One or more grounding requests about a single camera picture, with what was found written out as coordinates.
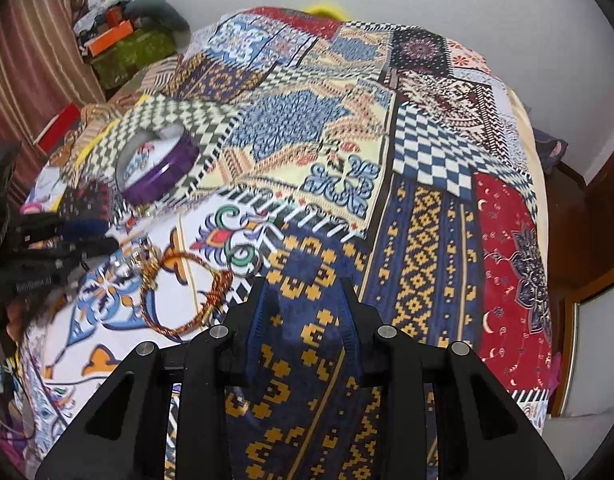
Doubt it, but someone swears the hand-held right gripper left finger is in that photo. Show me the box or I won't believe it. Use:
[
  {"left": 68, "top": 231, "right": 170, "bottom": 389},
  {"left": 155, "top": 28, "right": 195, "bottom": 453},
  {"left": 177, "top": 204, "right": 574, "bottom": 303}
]
[{"left": 34, "top": 276, "right": 272, "bottom": 480}]

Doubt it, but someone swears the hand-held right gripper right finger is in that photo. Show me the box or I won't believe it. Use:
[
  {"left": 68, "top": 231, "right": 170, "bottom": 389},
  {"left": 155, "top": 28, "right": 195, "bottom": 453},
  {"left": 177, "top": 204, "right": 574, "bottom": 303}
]
[{"left": 339, "top": 277, "right": 580, "bottom": 480}]

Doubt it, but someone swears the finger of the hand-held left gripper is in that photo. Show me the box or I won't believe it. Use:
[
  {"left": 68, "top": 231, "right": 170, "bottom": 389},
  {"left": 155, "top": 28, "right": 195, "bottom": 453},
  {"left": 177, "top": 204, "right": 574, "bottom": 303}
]
[
  {"left": 14, "top": 211, "right": 110, "bottom": 247},
  {"left": 12, "top": 236, "right": 120, "bottom": 288}
]

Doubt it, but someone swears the orange gold cord necklace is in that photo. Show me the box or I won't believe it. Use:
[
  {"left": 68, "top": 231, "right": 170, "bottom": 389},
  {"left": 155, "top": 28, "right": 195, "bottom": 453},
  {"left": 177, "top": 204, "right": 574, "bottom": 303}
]
[{"left": 137, "top": 249, "right": 236, "bottom": 339}]

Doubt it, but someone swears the round purple tin box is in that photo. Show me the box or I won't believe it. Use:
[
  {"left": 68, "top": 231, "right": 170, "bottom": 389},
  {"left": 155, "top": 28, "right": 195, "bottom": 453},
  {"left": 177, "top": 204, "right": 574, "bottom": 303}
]
[{"left": 114, "top": 124, "right": 200, "bottom": 207}]

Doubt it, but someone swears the red flat box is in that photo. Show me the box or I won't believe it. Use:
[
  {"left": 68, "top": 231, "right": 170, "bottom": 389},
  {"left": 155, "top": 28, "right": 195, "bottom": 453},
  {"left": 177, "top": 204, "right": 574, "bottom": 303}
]
[{"left": 33, "top": 102, "right": 84, "bottom": 155}]

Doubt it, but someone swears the patchwork printed blanket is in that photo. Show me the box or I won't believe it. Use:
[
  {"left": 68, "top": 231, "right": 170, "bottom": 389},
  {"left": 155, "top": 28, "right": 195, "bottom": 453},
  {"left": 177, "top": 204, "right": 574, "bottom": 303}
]
[{"left": 0, "top": 6, "right": 556, "bottom": 480}]

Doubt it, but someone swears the striped brown curtain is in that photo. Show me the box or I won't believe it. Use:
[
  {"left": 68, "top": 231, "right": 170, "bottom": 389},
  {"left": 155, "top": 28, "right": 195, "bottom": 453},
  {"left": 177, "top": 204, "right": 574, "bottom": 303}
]
[{"left": 0, "top": 0, "right": 108, "bottom": 188}]

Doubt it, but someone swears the green patterned bag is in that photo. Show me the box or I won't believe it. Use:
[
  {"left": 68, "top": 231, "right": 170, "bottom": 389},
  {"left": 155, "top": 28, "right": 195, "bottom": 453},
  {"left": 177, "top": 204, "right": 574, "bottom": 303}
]
[{"left": 88, "top": 29, "right": 178, "bottom": 95}]

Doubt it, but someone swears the orange box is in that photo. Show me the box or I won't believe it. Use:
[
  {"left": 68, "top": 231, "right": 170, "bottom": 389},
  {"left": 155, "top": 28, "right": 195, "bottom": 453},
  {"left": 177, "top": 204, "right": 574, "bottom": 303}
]
[{"left": 83, "top": 19, "right": 136, "bottom": 57}]

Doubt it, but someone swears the grey cloth bundle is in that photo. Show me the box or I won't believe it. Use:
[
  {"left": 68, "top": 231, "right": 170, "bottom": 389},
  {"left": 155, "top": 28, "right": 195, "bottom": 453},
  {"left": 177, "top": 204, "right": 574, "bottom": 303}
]
[{"left": 123, "top": 0, "right": 191, "bottom": 35}]

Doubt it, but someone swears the wooden door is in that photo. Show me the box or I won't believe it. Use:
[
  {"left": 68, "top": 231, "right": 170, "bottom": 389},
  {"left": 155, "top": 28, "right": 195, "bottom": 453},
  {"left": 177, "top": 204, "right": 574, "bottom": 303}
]
[{"left": 546, "top": 122, "right": 614, "bottom": 422}]

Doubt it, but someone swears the dark purple cloth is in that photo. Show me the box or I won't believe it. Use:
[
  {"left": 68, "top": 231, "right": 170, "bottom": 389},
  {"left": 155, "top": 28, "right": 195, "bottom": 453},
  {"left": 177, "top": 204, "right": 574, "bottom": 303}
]
[{"left": 531, "top": 127, "right": 570, "bottom": 174}]

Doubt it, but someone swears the yellow round object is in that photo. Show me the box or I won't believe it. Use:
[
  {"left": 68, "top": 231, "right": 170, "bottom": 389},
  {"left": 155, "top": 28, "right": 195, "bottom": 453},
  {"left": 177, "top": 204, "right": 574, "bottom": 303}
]
[{"left": 306, "top": 2, "right": 348, "bottom": 19}]

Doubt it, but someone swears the silver chain jewelry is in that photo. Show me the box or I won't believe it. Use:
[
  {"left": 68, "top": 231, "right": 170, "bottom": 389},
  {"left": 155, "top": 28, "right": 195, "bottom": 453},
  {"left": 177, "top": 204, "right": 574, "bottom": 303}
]
[{"left": 111, "top": 244, "right": 155, "bottom": 282}]

